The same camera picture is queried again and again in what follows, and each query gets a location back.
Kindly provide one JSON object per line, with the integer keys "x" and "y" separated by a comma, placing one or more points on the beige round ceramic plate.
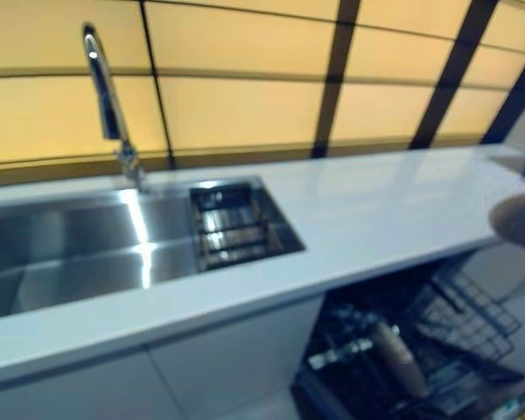
{"x": 518, "y": 219}
{"x": 398, "y": 359}

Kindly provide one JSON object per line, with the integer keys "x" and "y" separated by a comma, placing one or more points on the black built-in dishwasher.
{"x": 359, "y": 394}

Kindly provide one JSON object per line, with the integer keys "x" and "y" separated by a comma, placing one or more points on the white cabinet panel beside dishwasher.
{"x": 503, "y": 267}

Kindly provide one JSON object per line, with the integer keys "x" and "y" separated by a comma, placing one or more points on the narrow white cabinet door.
{"x": 236, "y": 350}

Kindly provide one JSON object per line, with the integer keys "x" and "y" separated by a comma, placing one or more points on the chrome gooseneck kitchen faucet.
{"x": 109, "y": 109}

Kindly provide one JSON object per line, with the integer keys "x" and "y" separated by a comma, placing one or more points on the stainless steel sink basin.
{"x": 79, "y": 245}

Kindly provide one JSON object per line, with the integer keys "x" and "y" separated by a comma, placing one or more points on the wide white cabinet door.
{"x": 70, "y": 389}

